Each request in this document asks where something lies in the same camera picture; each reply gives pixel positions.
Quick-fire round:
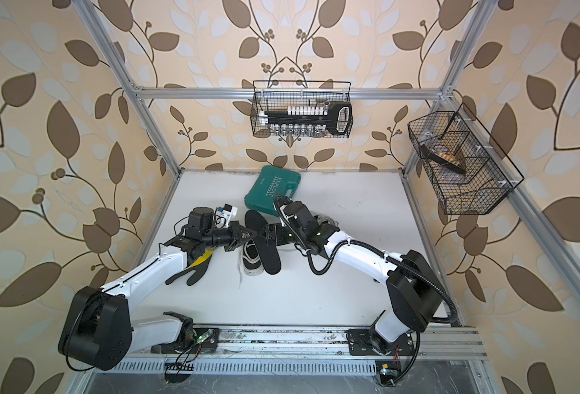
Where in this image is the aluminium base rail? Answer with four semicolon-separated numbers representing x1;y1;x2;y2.
110;325;488;377

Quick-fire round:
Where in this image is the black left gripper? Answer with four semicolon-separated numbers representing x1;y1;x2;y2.
200;222;257;251

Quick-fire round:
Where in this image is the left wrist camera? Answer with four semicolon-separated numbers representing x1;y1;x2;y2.
187;205;238;233

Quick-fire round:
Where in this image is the black white sneaker with laces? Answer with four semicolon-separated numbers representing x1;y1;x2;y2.
238;241;264;286

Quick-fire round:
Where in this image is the black corrugated cable conduit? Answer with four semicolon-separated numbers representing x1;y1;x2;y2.
272;194;461;385

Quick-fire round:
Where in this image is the yellow black work glove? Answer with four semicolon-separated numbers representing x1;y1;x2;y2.
165;250;215;287

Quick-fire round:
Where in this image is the black socket bit holder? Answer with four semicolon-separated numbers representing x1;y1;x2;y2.
259;102;353;137

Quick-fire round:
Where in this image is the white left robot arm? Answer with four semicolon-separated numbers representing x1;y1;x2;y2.
58;221;257;370

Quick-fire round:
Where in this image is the wire basket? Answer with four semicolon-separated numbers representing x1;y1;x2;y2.
250;79;353;138
407;103;525;215

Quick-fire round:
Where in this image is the green plastic tool case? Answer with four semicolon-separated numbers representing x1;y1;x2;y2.
244;165;301;217

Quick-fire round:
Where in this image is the back wire basket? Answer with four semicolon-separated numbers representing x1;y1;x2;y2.
250;79;353;138

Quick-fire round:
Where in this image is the right wire basket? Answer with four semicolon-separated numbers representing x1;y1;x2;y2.
407;103;525;215

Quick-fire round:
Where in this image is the brush in right basket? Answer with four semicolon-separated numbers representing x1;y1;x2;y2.
424;146;466;175

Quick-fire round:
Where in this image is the black insole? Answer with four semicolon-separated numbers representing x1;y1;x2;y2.
245;210;281;275

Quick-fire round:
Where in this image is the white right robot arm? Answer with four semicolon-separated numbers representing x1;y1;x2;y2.
259;195;447;355

